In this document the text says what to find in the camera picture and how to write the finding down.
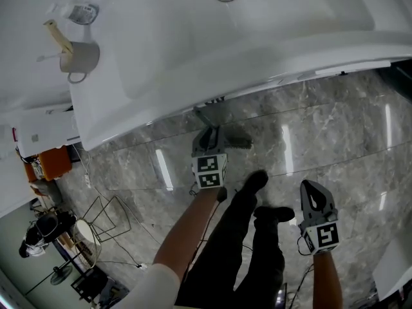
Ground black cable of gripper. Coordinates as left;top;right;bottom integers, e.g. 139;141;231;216
182;187;228;283
289;235;315;309

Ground grey cup with handle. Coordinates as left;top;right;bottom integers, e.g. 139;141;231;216
59;41;100;84

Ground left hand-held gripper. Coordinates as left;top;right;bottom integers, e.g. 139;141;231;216
191;126;229;189

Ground black bag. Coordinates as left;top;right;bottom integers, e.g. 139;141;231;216
18;212;77;259

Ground white vanity cabinet with sink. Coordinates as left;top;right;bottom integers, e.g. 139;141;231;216
41;0;412;153

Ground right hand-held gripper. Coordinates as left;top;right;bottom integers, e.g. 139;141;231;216
298;180;341;256

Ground person's right forearm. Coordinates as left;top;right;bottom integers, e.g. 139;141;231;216
312;251;344;309

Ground round gold wire side table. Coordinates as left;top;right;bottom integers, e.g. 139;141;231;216
72;219;103;270

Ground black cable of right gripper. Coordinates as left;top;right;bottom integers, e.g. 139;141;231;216
289;235;315;309

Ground clear plastic bottle red label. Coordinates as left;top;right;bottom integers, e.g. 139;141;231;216
0;124;19;160

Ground person's black trousers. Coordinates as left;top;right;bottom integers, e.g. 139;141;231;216
175;185;286;309

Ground floor brush with metal handle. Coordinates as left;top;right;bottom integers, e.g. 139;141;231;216
192;106;253;151

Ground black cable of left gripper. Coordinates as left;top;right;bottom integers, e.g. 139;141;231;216
182;187;228;283

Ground clear plastic packet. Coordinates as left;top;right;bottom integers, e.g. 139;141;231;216
48;3;100;25

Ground person's left black shoe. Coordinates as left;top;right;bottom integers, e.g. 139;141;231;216
241;169;270;200

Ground black wire frame stand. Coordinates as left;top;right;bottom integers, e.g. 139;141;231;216
82;194;131;243

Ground person's black shoe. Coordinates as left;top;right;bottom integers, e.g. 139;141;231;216
241;169;270;200
254;206;295;224

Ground person's left forearm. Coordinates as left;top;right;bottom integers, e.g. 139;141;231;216
153;187;227;274

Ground person's right black shoe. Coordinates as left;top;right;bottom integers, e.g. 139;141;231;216
254;206;295;224

